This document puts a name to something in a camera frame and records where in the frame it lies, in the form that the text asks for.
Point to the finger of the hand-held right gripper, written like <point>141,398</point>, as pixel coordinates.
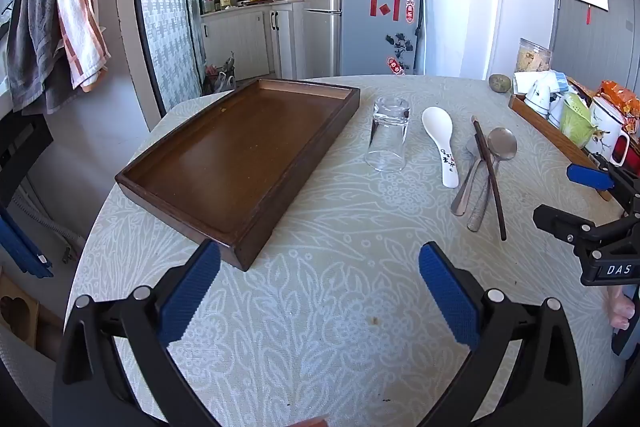
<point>590,177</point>
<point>562,222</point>

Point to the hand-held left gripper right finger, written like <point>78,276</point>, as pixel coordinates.
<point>447,297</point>

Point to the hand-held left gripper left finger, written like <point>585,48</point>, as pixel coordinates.
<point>192,292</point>

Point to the dark brown chopstick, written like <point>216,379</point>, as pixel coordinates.
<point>492,187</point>

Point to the metal spoon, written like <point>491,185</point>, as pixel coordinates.
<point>501,143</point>
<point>464,196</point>

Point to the dark wooden tray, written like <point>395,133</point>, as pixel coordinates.
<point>235,147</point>

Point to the white ceramic spoon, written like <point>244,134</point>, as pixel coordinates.
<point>437,124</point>

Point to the clear drinking glass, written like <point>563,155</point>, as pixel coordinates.
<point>387,142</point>

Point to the person's right hand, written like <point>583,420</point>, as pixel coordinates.
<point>619,309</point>

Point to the red container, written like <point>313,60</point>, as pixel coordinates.
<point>621,152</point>

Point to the white lidded mug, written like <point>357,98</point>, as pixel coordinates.
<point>607,132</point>

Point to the light wooden tray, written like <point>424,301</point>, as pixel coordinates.
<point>555,134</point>

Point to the orange snack packet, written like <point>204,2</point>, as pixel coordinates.
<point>620,99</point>

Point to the white paper napkin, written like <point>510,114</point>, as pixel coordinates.
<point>522,81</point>

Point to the greenish brown potato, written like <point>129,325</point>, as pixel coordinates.
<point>500,83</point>

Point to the clear plastic jar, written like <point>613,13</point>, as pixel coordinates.
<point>534,57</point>

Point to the wooden heart cutout box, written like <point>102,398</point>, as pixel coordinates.
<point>20,312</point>

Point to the plastic bags on floor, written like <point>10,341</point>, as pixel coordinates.
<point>222,77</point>

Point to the black appliance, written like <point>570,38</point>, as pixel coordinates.
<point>20,152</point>

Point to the white kitchen cabinet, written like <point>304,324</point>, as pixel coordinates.
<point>240,37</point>

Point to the patterned sliding door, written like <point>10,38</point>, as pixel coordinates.
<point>165,7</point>

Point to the grey refrigerator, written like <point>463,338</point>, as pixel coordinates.
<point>350,7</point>

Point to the grey towel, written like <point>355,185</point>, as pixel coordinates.
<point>35,32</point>

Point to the orange striped towel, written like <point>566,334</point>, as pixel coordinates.
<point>75,7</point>

